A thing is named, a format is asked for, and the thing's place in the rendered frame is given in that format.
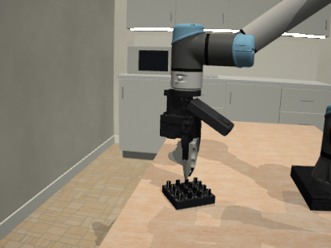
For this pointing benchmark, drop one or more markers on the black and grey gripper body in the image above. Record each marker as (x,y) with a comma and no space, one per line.
(176,118)

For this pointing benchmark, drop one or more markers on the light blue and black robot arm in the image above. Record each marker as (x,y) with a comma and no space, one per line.
(237,50)

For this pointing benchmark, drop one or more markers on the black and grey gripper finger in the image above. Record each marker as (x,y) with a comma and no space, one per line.
(182,155)
(195,143)

